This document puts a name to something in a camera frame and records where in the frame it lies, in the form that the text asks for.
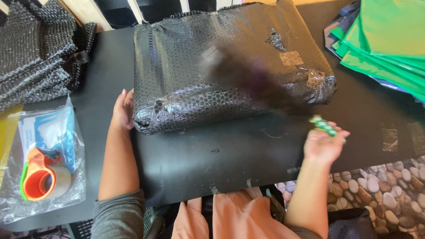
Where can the person's left hand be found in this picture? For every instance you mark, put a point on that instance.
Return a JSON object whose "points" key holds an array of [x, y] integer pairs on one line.
{"points": [[123, 113]]}

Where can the person's right hand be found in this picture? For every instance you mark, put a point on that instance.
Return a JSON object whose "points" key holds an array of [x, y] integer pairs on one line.
{"points": [[320, 147]]}

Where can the person's right fingers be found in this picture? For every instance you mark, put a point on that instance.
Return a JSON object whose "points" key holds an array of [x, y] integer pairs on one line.
{"points": [[333, 132]]}

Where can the person's left fingers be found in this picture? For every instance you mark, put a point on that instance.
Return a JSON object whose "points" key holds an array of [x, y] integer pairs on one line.
{"points": [[123, 99]]}

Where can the small green white object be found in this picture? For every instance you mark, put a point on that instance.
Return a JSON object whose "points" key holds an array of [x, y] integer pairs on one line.
{"points": [[322, 124]]}

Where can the black bubble parcel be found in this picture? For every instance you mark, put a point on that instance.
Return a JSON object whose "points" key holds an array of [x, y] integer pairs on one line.
{"points": [[186, 66]]}

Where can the blue white paper packet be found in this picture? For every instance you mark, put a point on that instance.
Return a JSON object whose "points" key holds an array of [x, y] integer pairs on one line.
{"points": [[49, 129]]}

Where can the dark fabric bag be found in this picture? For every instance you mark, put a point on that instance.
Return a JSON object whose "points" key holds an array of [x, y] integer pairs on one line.
{"points": [[350, 227]]}

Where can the clear plastic bag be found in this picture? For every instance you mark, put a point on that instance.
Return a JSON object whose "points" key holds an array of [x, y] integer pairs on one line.
{"points": [[74, 186]]}

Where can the heap of black bubble wrap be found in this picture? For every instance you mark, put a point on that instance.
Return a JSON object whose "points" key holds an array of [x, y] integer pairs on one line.
{"points": [[36, 49]]}

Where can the black textured mat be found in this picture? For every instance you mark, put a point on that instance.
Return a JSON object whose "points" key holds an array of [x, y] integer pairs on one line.
{"points": [[212, 159]]}

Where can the stack of green bags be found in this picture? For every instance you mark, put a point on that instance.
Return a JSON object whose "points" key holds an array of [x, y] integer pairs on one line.
{"points": [[388, 39]]}

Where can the person's grey sleeve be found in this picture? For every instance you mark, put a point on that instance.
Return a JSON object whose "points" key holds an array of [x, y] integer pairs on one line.
{"points": [[118, 215]]}

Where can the yellow sheet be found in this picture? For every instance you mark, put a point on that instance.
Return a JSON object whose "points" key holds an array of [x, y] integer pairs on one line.
{"points": [[7, 129]]}

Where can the orange tape dispenser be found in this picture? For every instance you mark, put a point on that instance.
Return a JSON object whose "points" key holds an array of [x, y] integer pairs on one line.
{"points": [[35, 181]]}

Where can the person's orange garment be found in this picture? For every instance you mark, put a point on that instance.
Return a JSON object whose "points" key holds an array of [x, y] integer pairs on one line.
{"points": [[239, 219]]}

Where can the wooden frame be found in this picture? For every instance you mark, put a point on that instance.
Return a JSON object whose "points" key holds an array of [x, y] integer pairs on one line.
{"points": [[89, 13]]}

